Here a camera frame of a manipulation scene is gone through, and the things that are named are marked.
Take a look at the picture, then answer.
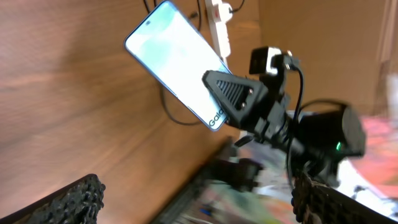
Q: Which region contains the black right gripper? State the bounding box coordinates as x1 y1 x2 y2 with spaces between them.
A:
202 54 300 152

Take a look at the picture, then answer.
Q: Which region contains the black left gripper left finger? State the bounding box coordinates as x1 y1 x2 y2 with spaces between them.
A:
1 174 106 224

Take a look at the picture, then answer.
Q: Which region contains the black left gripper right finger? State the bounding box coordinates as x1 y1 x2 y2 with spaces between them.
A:
292 172 397 224

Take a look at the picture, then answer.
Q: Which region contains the blue Galaxy smartphone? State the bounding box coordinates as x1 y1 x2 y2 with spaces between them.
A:
124 1 229 131

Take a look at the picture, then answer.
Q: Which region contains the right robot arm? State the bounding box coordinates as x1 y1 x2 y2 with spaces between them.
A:
202 54 366 187

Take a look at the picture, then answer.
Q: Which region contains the white charger plug adapter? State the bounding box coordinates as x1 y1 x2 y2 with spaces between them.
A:
219 2 233 16

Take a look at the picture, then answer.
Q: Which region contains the white power strip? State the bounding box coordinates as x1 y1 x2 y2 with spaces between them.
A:
205 0 232 60

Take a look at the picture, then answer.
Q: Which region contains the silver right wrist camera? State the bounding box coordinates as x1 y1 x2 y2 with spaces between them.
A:
249 46 282 76

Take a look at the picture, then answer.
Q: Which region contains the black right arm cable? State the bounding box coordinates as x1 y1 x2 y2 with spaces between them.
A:
285 65 346 190

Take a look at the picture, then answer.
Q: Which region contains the black USB charging cable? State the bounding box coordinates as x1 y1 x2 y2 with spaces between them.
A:
142 0 246 127

